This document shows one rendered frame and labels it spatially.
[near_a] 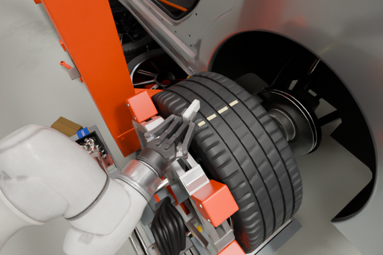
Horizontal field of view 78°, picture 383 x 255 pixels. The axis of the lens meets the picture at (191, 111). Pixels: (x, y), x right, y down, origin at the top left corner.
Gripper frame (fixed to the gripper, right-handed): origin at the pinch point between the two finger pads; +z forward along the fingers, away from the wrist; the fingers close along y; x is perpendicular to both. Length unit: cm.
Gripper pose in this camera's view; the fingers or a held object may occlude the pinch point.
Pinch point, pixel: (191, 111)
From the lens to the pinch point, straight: 66.2
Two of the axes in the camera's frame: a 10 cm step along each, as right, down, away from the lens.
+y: 8.6, 3.4, -3.8
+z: 5.0, -6.7, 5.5
